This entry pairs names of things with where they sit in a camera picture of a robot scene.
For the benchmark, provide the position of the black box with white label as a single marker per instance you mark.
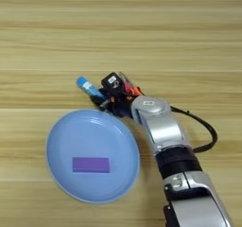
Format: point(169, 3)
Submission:
point(112, 82)

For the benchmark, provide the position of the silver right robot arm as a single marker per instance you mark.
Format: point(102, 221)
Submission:
point(164, 130)

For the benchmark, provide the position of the blue glue stick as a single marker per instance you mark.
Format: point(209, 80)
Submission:
point(86, 85)

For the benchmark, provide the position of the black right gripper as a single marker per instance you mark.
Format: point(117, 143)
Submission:
point(121, 104)

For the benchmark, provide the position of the orange and black pliers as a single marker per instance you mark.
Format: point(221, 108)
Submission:
point(136, 90)

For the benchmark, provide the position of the light blue round plate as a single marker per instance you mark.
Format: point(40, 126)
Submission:
point(94, 186)

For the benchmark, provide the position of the purple rectangular block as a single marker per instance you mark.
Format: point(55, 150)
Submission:
point(91, 164)

